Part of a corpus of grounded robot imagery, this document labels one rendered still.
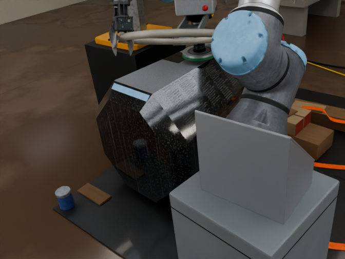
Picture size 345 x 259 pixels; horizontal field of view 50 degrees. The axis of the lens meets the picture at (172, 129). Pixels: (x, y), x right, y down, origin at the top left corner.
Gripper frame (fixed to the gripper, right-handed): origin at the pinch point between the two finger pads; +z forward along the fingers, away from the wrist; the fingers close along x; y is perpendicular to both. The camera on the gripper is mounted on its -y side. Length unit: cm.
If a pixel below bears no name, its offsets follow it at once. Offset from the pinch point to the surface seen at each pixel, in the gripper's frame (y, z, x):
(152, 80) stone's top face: -51, 13, 26
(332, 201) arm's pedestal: 62, 51, 55
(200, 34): 24.4, -5.4, 25.1
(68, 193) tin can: -84, 85, -25
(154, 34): 19.8, -5.8, 8.6
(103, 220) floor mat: -67, 100, -5
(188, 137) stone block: -26, 43, 38
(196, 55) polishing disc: -55, 0, 55
